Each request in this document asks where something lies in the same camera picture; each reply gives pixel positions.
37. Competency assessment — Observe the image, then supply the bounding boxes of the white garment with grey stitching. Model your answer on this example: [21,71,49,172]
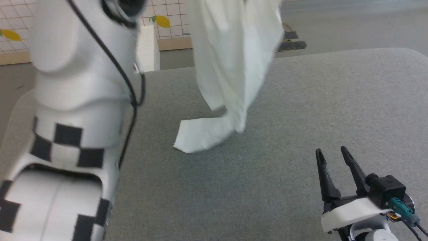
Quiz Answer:
[173,0,285,154]

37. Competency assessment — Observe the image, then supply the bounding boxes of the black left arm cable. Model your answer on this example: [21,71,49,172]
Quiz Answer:
[66,0,146,169]

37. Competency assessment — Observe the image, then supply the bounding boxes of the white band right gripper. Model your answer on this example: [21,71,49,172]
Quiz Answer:
[316,146,391,241]

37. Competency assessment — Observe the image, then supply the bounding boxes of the teal right camera connector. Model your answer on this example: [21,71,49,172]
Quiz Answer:
[389,197,420,226]

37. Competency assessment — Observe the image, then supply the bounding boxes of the grey fabric upholstered platform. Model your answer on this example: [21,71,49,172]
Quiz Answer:
[0,47,428,241]

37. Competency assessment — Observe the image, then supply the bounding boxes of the lemon print grid partition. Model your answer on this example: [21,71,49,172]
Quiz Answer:
[0,0,193,66]

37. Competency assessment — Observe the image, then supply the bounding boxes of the white rectangular box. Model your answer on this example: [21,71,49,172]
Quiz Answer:
[136,25,161,73]

